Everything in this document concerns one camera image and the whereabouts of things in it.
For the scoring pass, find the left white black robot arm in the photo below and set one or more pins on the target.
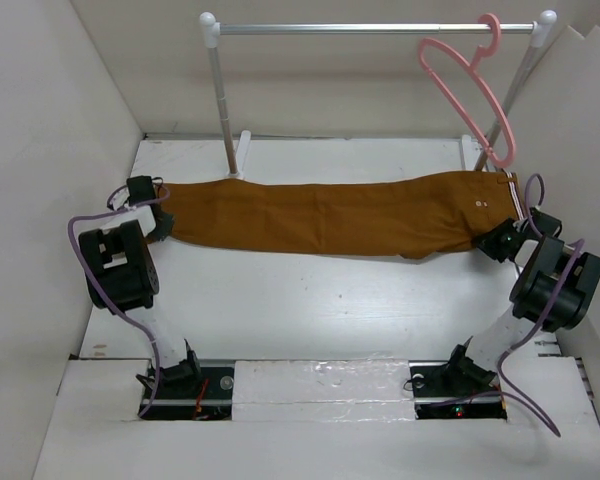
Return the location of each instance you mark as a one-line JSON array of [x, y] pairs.
[[113, 250]]

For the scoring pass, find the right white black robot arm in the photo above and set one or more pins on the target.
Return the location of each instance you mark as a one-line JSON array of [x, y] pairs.
[[553, 291]]

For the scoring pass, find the brown trousers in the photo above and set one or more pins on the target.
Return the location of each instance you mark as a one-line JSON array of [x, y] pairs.
[[439, 213]]

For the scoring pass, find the pink plastic hanger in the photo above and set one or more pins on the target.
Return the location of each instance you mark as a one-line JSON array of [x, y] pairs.
[[470, 69]]

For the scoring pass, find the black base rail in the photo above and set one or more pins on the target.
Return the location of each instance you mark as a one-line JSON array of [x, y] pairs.
[[381, 391]]

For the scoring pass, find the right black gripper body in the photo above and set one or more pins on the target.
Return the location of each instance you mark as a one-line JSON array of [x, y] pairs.
[[518, 227]]

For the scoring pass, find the white metal clothes rack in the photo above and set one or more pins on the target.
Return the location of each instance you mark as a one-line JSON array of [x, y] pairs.
[[212, 30]]

